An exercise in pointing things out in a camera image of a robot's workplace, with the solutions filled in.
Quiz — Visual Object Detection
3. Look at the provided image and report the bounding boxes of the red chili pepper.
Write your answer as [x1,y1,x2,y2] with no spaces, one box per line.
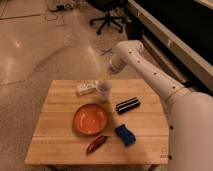
[86,136,108,154]

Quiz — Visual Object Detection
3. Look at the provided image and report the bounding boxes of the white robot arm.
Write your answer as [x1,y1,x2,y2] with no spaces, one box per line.
[109,40,213,171]

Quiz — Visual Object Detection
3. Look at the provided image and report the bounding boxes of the wooden table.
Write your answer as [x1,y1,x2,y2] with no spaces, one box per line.
[25,79,168,166]

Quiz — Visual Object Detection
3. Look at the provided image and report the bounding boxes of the black office chair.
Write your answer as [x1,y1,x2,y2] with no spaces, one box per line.
[86,0,125,35]

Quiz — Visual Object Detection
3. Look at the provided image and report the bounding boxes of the blue sponge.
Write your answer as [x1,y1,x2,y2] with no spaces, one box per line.
[115,124,136,146]

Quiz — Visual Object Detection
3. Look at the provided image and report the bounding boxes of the orange ceramic bowl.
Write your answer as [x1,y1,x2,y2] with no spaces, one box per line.
[73,103,108,135]

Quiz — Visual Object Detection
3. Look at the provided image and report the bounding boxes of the black white striped eraser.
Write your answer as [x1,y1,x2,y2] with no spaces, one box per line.
[116,97,141,115]

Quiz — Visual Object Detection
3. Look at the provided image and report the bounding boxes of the power strip with cables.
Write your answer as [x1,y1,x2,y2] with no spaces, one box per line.
[46,0,77,11]

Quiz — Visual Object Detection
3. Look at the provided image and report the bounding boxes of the translucent plastic cup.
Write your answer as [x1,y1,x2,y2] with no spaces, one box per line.
[97,81,112,101]

